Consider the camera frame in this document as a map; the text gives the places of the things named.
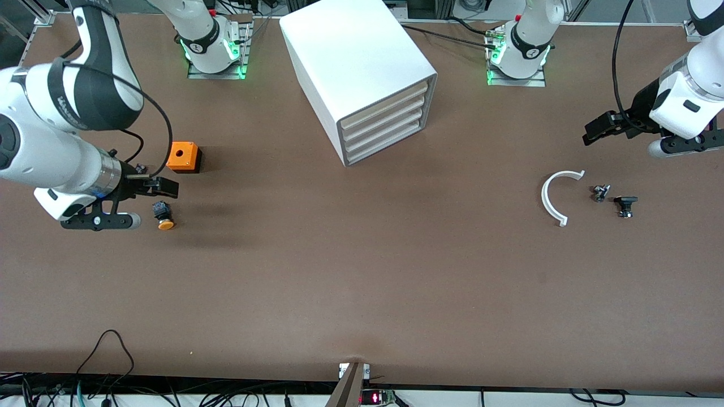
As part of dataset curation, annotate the orange push button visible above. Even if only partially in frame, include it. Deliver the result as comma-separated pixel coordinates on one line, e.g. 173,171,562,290
152,200,176,231

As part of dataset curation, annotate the orange box with hole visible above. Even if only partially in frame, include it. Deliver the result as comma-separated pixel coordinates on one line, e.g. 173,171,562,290
165,141,203,175

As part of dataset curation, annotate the red lit circuit board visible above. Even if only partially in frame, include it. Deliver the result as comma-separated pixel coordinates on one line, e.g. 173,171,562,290
360,389,398,406

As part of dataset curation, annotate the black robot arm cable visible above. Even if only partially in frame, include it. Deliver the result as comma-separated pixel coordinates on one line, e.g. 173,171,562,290
613,0,647,124
59,59,174,177

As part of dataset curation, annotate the white semicircular bracket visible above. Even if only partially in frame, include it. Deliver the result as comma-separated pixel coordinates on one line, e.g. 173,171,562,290
541,170,586,227

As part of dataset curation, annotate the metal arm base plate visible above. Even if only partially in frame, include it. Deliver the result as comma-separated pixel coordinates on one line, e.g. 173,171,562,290
187,14,254,80
485,21,547,88

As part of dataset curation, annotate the black base cable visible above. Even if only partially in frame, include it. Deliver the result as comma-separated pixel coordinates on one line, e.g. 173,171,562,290
400,24,498,50
450,17,498,37

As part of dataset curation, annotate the black looping cable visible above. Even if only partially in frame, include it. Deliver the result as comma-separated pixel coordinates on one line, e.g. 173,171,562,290
75,329,136,396

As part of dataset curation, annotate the camera mount post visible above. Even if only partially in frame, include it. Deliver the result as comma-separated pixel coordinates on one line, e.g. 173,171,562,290
325,362,370,407

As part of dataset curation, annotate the black curled cable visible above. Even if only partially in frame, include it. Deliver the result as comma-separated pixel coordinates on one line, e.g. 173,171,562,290
569,388,627,406

